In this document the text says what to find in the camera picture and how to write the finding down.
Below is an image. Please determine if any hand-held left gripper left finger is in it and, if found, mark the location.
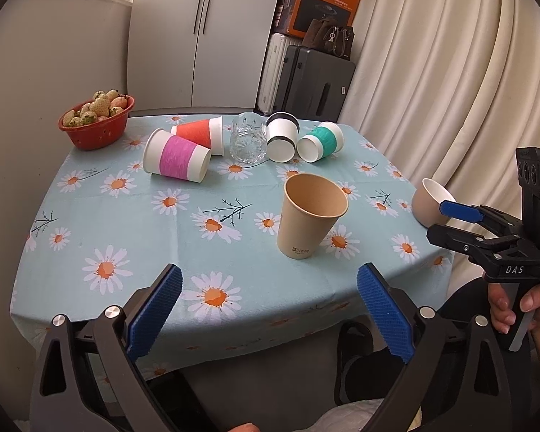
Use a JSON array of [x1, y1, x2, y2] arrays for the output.
[[29, 263, 184, 432]]

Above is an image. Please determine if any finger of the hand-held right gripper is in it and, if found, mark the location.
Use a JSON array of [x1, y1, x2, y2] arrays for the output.
[[426, 224, 519, 262], [438, 199, 523, 238]]

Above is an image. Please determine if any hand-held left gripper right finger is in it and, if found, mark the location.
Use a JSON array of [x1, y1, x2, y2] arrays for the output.
[[357, 262, 534, 432]]

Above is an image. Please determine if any beige paper cup white inside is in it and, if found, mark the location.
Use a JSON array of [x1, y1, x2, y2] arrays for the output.
[[411, 177, 458, 229]]

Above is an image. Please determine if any brown kraft paper cup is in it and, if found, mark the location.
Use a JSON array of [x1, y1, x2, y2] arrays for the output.
[[276, 173, 349, 261]]

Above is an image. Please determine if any white cup teal sleeve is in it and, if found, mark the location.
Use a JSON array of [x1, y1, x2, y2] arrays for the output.
[[296, 121, 345, 163]]

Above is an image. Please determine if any white cup pink sleeve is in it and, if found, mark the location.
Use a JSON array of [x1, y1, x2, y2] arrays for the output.
[[143, 128, 212, 184]]

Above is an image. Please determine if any white cup orange sleeve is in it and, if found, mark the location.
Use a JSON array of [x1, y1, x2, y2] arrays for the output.
[[171, 116, 226, 157]]

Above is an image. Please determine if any white cup black sleeve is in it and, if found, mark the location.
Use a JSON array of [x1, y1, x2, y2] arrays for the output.
[[265, 112, 300, 163]]

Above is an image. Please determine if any clear glass cup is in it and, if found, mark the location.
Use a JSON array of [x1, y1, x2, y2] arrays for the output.
[[229, 112, 269, 165]]

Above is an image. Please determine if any blue daisy print tablecloth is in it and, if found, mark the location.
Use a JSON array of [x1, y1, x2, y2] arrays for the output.
[[9, 112, 455, 381]]

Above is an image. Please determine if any white cloth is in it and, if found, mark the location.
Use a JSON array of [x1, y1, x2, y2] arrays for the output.
[[317, 398, 388, 432]]

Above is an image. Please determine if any cream curtain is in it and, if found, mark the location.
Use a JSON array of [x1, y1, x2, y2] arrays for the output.
[[337, 0, 540, 282]]

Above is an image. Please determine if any red colander bowl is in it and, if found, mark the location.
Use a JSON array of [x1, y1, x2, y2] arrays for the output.
[[58, 94, 136, 151]]

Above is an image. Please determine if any grey suitcase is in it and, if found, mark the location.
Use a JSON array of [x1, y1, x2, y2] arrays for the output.
[[283, 45, 356, 122]]

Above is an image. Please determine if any pile of pale strawberries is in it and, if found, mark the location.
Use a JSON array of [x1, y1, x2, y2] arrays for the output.
[[63, 89, 129, 127]]

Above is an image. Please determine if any brown handbag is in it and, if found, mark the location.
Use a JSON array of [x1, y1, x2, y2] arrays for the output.
[[302, 19, 355, 60]]

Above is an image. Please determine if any white suitcase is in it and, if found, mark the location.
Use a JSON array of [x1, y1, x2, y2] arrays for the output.
[[256, 32, 293, 115]]

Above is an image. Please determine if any orange cardboard box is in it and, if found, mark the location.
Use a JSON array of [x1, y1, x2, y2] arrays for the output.
[[276, 0, 364, 40]]

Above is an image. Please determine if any white refrigerator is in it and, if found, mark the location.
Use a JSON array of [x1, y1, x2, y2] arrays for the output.
[[127, 0, 287, 111]]

